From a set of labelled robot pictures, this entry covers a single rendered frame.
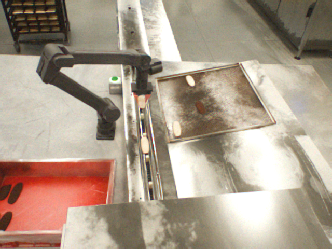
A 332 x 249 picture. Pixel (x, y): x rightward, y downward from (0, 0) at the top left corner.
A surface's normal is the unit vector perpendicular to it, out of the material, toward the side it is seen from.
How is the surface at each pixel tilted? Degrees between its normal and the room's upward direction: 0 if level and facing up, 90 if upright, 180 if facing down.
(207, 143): 10
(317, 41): 90
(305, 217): 0
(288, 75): 0
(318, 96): 0
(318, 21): 90
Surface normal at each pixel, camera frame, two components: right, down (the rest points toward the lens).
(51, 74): 0.56, 0.59
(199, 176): -0.11, -0.70
